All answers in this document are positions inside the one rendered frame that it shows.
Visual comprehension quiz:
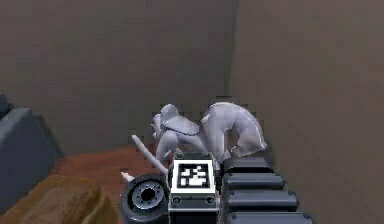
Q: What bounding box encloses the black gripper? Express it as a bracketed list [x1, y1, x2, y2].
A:
[118, 173, 172, 224]

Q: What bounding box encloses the brown bread loaf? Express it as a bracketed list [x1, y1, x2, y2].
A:
[0, 174, 120, 224]

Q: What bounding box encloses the dark grey sofa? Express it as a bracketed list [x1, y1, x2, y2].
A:
[0, 93, 65, 215]

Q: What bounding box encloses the grey elephant statue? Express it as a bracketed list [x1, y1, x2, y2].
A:
[120, 101, 268, 183]

